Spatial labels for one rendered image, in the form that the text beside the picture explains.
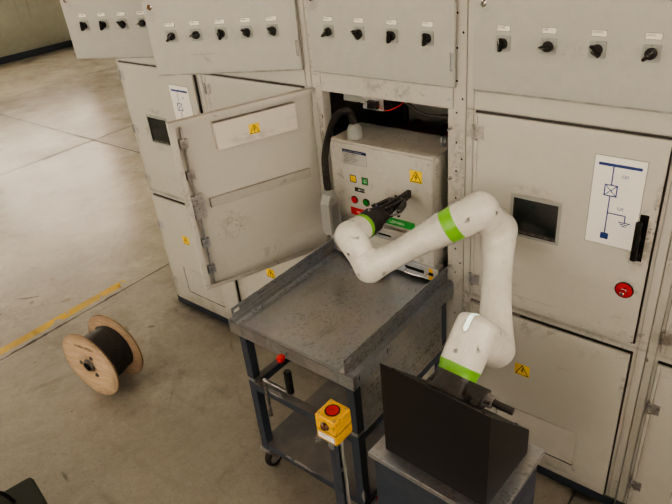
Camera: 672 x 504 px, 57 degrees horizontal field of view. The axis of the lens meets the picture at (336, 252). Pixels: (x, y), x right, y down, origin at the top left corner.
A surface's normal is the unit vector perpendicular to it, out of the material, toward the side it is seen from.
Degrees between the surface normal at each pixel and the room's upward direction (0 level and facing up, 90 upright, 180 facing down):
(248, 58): 90
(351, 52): 90
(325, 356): 0
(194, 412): 0
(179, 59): 90
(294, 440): 0
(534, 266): 90
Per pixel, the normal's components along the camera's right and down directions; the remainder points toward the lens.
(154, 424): -0.09, -0.86
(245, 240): 0.50, 0.40
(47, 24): 0.78, 0.25
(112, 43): -0.28, 0.51
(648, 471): -0.62, 0.44
